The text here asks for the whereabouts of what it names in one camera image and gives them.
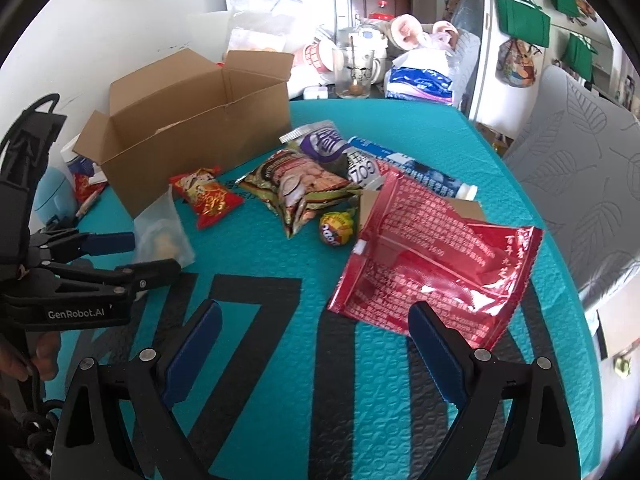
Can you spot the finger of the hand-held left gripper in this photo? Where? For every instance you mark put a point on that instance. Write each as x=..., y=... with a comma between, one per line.
x=107, y=243
x=150, y=272

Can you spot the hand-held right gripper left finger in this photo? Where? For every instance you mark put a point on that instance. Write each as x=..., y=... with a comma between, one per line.
x=196, y=342

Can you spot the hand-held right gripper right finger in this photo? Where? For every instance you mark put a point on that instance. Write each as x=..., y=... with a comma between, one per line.
x=434, y=350

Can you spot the clear plastic snack bag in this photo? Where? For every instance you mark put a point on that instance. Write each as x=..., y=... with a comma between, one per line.
x=160, y=230

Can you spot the large red snack bag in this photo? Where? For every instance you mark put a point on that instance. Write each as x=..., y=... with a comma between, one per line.
x=425, y=245

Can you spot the brown cardboard box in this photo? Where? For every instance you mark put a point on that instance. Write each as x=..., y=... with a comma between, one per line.
x=200, y=135

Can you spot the pile of snack packets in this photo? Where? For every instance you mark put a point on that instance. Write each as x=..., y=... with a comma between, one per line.
x=295, y=185

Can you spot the person's left hand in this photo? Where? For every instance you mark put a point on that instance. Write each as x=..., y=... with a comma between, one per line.
x=42, y=355

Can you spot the light blue plush object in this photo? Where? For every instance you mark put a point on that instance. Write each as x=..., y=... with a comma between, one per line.
x=50, y=195

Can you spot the red patterned packet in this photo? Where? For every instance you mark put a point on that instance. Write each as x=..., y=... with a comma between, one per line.
x=85, y=185

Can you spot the white-lidded blue jar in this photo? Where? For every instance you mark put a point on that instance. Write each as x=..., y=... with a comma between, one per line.
x=72, y=155

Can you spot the small red yellow snack packet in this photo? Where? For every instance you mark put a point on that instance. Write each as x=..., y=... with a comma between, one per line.
x=210, y=200

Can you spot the teal foam mat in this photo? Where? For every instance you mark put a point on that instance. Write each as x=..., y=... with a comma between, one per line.
x=280, y=270

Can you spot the blue white tube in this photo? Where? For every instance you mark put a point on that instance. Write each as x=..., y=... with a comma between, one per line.
x=430, y=175

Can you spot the silver black print packet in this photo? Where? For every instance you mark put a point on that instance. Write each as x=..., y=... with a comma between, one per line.
x=362, y=167

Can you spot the purple silver snack packet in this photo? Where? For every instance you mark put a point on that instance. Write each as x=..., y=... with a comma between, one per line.
x=322, y=142

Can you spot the grey leaf pattern cushion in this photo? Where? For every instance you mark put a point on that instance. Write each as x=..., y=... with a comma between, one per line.
x=575, y=160

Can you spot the white charger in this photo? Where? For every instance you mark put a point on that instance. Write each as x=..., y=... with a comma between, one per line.
x=315, y=94

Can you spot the clear bag of food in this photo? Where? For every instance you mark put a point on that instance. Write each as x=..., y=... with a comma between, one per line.
x=255, y=35

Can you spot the blue white plastic bag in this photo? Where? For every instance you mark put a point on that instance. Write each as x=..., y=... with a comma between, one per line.
x=420, y=80

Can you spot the red white paper cup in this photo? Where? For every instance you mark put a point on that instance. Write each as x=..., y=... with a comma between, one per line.
x=315, y=55

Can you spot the glass mug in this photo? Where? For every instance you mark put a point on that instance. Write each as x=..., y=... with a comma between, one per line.
x=352, y=75

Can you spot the patterned tote bag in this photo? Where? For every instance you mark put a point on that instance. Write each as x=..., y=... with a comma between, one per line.
x=517, y=62

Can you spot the white small appliance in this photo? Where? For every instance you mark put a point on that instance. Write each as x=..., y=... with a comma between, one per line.
x=367, y=40

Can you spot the pink plush slipper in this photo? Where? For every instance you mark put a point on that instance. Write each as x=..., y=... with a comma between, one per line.
x=405, y=30
x=445, y=32

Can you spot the clear blue hanging bag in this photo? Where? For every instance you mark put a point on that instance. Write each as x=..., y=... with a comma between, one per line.
x=465, y=15

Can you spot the red soda bottle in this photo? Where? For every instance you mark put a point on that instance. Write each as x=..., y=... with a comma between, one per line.
x=382, y=12

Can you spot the large green tote bag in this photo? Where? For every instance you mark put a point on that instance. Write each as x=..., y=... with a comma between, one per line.
x=520, y=17

